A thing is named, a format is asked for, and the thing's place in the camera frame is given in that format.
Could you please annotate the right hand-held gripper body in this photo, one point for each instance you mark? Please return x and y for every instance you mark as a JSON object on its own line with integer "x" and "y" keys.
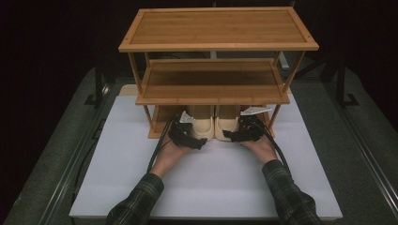
{"x": 250, "y": 128}

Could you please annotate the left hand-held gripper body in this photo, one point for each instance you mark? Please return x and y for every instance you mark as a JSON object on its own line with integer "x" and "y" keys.
{"x": 181, "y": 131}

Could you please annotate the beige foam clog shoe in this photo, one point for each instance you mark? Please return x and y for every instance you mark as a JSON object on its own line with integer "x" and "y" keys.
{"x": 203, "y": 126}
{"x": 226, "y": 123}

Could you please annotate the wooden shoe rack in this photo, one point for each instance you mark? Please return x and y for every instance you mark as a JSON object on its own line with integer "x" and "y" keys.
{"x": 216, "y": 28}

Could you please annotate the person's right hand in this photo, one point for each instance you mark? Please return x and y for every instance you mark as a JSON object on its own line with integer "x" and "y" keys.
{"x": 263, "y": 150}

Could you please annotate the person's left hand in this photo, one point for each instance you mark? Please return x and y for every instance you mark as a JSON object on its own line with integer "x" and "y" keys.
{"x": 170, "y": 154}

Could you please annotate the white stand foot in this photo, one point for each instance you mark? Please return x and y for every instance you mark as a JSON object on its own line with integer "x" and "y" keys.
{"x": 284, "y": 61}

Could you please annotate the black metal stand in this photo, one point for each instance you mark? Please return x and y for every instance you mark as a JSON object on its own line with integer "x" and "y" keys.
{"x": 98, "y": 84}
{"x": 341, "y": 84}

